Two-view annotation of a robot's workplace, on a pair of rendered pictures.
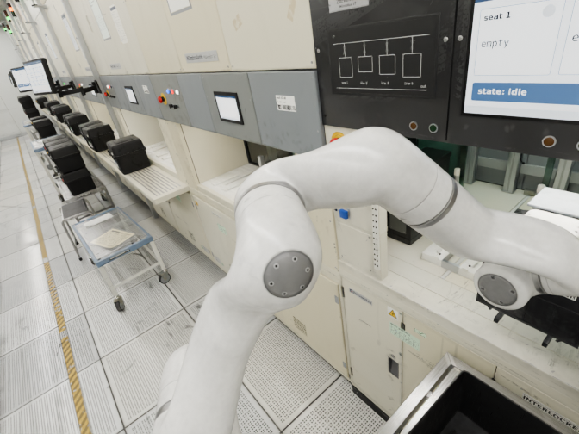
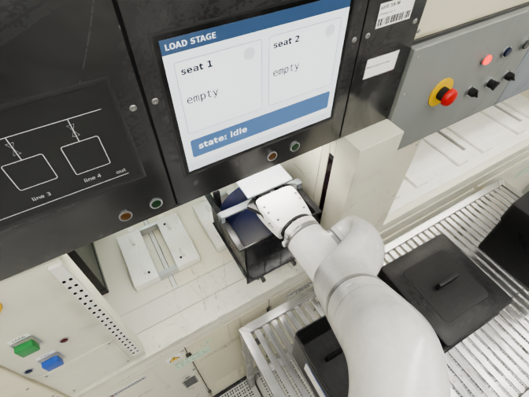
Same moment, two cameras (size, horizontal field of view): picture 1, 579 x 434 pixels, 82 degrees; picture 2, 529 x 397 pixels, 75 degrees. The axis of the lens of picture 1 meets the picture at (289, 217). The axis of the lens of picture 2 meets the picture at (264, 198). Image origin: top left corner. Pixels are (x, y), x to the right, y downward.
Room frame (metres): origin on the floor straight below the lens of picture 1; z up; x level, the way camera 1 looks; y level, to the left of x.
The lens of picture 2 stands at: (0.52, -0.02, 1.87)
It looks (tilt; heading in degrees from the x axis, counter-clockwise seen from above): 50 degrees down; 273
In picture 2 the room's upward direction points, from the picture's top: straight up
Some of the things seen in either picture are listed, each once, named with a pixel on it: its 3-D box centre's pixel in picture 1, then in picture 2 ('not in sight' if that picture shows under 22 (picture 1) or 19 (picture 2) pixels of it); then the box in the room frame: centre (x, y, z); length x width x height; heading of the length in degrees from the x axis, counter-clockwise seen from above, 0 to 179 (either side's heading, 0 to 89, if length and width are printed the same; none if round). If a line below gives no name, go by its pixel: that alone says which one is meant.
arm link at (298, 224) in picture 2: not in sight; (299, 232); (0.47, -0.44, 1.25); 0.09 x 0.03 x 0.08; 34
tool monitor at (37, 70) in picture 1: (63, 78); not in sight; (3.28, 1.72, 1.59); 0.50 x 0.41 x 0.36; 124
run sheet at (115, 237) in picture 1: (112, 237); not in sight; (2.32, 1.41, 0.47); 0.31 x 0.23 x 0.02; 55
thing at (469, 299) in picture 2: not in sight; (440, 288); (-0.02, -0.54, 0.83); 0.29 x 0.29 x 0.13; 33
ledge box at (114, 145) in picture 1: (127, 153); not in sight; (2.95, 1.30, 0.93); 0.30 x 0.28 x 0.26; 31
